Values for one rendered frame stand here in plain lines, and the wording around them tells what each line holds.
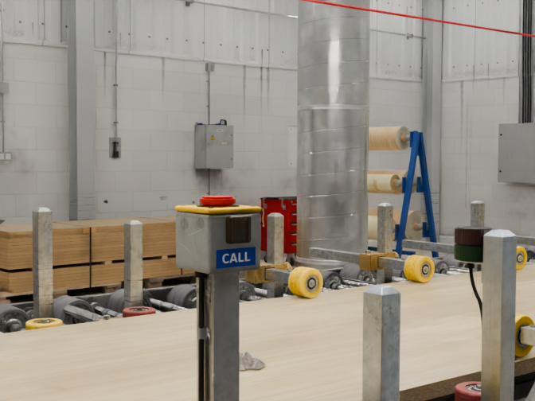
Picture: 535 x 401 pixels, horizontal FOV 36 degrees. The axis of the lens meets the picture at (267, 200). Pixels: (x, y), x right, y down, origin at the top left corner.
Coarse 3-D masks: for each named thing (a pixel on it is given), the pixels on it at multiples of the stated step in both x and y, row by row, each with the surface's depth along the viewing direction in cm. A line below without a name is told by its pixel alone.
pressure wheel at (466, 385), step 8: (464, 384) 132; (472, 384) 133; (480, 384) 130; (456, 392) 130; (464, 392) 128; (472, 392) 128; (480, 392) 128; (456, 400) 130; (464, 400) 128; (472, 400) 127; (480, 400) 127
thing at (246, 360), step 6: (240, 354) 149; (246, 354) 146; (240, 360) 144; (246, 360) 145; (252, 360) 146; (258, 360) 144; (240, 366) 143; (246, 366) 143; (252, 366) 144; (258, 366) 143
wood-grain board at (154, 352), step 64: (128, 320) 187; (192, 320) 187; (256, 320) 187; (320, 320) 187; (448, 320) 188; (0, 384) 134; (64, 384) 134; (128, 384) 134; (192, 384) 134; (256, 384) 134; (320, 384) 134; (448, 384) 138
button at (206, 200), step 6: (204, 198) 89; (210, 198) 89; (216, 198) 88; (222, 198) 89; (228, 198) 89; (234, 198) 90; (204, 204) 89; (210, 204) 89; (216, 204) 89; (222, 204) 89; (228, 204) 89
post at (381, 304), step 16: (384, 288) 106; (368, 304) 106; (384, 304) 105; (368, 320) 106; (384, 320) 105; (368, 336) 107; (384, 336) 105; (368, 352) 107; (384, 352) 105; (368, 368) 107; (384, 368) 105; (368, 384) 107; (384, 384) 105; (368, 400) 107; (384, 400) 105
